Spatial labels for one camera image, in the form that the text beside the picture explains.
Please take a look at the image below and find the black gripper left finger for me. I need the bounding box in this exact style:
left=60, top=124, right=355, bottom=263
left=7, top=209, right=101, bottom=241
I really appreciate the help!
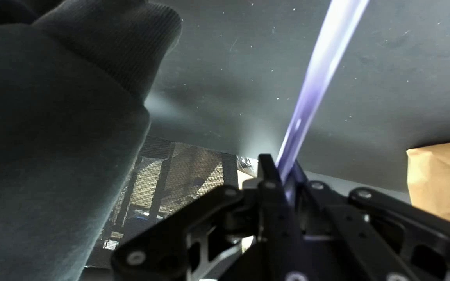
left=112, top=153, right=290, bottom=281

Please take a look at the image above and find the brown paper bag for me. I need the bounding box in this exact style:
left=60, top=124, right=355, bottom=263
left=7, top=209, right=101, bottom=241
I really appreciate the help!
left=405, top=138, right=450, bottom=231

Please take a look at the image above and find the purple plastic clothes hanger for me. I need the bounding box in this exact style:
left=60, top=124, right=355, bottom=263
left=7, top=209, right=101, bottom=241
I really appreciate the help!
left=276, top=0, right=373, bottom=184

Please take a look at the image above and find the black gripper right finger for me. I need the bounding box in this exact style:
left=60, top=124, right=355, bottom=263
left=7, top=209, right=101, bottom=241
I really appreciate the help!
left=282, top=161, right=450, bottom=281

